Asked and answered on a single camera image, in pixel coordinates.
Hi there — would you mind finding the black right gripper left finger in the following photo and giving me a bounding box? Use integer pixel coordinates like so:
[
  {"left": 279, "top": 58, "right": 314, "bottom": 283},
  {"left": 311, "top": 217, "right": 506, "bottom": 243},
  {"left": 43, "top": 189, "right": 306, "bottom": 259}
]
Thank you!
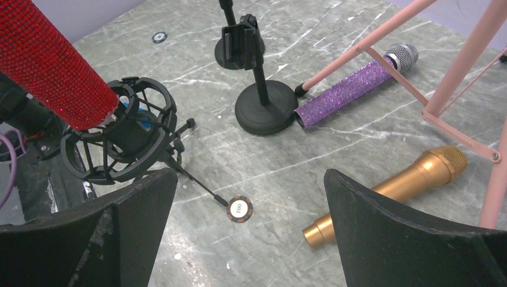
[{"left": 1, "top": 168, "right": 178, "bottom": 286}]

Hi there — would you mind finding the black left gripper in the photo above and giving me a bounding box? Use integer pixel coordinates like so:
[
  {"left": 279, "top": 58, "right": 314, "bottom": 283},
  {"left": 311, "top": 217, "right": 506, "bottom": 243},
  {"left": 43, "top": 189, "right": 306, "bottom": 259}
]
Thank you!
[{"left": 1, "top": 74, "right": 66, "bottom": 163}]

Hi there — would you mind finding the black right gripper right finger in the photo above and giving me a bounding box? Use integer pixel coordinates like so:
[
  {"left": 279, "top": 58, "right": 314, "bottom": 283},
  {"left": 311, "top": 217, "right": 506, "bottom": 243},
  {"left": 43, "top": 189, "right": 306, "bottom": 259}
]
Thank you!
[{"left": 323, "top": 169, "right": 506, "bottom": 286}]

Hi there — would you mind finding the red glitter microphone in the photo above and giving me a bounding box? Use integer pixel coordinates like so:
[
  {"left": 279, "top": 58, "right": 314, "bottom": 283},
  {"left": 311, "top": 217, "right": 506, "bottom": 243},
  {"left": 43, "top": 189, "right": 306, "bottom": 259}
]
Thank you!
[{"left": 1, "top": 1, "right": 119, "bottom": 130}]

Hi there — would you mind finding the black tripod shock mount stand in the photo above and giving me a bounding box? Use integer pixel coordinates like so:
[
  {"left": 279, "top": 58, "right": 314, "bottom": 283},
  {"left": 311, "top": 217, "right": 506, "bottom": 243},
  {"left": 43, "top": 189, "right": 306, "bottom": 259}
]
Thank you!
[{"left": 60, "top": 76, "right": 231, "bottom": 207}]

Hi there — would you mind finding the black round-base clip mic stand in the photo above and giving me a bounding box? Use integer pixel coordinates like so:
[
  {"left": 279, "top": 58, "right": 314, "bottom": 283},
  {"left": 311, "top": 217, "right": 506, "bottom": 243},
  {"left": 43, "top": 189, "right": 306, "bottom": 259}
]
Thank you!
[{"left": 221, "top": 14, "right": 299, "bottom": 137}]

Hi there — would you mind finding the black round-base fork mic stand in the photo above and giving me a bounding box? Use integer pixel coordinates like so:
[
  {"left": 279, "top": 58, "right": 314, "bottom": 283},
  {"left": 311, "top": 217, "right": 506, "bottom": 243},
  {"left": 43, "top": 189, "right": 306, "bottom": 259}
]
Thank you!
[{"left": 215, "top": 1, "right": 265, "bottom": 70}]

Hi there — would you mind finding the pink music stand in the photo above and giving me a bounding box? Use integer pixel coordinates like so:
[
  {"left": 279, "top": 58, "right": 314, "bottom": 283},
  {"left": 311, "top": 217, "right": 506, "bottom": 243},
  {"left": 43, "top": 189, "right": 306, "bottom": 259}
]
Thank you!
[{"left": 295, "top": 0, "right": 506, "bottom": 229}]

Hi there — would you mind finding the gold microphone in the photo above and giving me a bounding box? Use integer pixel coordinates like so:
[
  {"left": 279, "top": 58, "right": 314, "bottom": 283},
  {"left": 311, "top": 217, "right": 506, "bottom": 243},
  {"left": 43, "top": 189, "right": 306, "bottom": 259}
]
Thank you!
[{"left": 302, "top": 145, "right": 468, "bottom": 247}]

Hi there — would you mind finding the blue white toy brick block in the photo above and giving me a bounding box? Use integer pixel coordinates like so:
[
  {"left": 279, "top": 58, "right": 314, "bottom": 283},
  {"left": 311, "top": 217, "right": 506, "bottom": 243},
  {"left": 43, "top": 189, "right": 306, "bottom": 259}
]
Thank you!
[{"left": 114, "top": 101, "right": 156, "bottom": 134}]

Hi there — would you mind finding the brown poker chip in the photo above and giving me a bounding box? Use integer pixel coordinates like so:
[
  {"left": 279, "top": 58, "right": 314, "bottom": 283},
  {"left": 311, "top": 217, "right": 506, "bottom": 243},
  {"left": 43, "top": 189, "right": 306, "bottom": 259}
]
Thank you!
[{"left": 226, "top": 196, "right": 254, "bottom": 223}]

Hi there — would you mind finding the black grey poker chip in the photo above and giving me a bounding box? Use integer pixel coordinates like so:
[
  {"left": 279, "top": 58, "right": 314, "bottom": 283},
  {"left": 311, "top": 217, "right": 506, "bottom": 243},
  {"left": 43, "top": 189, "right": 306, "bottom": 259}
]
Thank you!
[{"left": 151, "top": 31, "right": 168, "bottom": 44}]

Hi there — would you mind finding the purple glitter microphone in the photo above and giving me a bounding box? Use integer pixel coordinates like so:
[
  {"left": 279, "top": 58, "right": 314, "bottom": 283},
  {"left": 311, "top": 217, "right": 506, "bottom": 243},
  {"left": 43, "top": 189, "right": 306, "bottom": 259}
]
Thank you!
[{"left": 294, "top": 42, "right": 419, "bottom": 129}]

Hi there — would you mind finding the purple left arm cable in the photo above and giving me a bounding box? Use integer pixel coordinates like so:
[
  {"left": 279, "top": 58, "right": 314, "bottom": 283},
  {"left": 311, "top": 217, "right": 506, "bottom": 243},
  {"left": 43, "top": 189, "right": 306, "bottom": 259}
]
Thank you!
[{"left": 0, "top": 129, "right": 29, "bottom": 209}]

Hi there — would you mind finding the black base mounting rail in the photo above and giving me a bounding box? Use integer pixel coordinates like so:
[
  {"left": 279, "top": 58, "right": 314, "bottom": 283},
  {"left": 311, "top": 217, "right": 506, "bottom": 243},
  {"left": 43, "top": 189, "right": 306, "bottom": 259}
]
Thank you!
[{"left": 1, "top": 154, "right": 97, "bottom": 225}]

